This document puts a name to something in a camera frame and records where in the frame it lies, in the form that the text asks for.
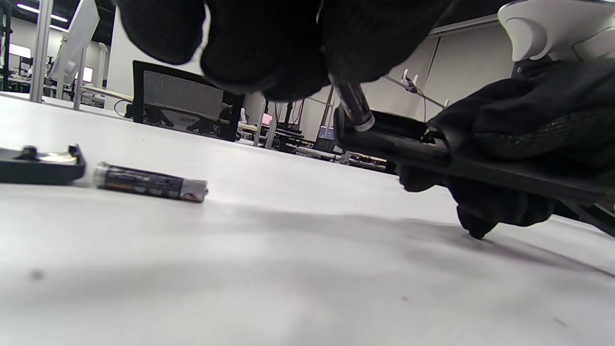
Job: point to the person's left hand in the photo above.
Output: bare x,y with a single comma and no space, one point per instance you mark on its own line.
269,43

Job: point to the person's right hand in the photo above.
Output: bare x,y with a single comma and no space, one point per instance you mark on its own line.
543,115

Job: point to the black silver battery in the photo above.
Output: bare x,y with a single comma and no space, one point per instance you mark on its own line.
144,182
358,108

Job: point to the black remote control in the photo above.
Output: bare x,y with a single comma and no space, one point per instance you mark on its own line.
384,144

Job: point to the black battery cover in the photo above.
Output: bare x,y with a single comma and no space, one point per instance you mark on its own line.
43,168

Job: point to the pink screen monitor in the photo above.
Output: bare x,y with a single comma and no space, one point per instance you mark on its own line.
267,119

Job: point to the right hand tracking controller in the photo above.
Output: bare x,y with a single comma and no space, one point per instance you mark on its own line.
543,29

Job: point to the black mesh office chair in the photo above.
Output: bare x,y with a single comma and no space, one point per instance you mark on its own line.
178,98

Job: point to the silver aluminium post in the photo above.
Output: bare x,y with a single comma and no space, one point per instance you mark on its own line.
41,48

